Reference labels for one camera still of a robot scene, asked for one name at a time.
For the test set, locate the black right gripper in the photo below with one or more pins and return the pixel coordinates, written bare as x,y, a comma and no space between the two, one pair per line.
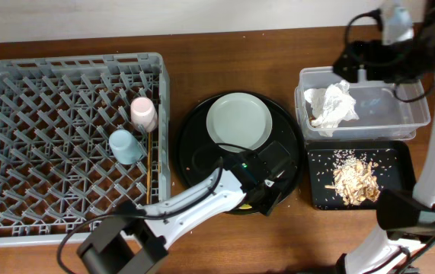
354,67

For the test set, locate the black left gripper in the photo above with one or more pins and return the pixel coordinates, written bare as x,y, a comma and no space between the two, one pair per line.
275,160

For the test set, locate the yellow bowl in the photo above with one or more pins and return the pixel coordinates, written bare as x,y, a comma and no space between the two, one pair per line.
245,207

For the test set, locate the grey round plate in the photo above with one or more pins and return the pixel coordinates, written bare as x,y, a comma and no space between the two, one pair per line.
240,119

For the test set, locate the white paper napkin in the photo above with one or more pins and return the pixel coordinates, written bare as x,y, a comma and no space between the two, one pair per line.
328,107

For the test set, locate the pink plastic cup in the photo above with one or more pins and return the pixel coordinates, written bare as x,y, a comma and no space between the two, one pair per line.
143,114

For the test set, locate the light blue plastic cup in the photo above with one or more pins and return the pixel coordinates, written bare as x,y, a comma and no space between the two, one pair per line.
125,147

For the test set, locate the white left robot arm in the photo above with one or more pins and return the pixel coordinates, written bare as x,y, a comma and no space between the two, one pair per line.
132,240

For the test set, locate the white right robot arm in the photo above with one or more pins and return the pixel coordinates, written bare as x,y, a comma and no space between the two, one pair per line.
406,222

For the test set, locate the grey plastic dishwasher rack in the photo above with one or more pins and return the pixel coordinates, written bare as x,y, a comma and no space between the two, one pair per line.
56,166

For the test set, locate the clear plastic bin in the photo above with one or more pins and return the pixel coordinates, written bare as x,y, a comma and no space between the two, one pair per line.
381,115

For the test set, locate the round black tray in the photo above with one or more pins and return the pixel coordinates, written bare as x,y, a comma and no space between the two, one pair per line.
194,153

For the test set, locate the food scraps pile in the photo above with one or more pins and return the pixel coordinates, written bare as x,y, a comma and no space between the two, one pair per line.
353,178

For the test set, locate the black rectangular tray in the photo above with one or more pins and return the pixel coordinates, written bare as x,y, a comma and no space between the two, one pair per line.
391,162

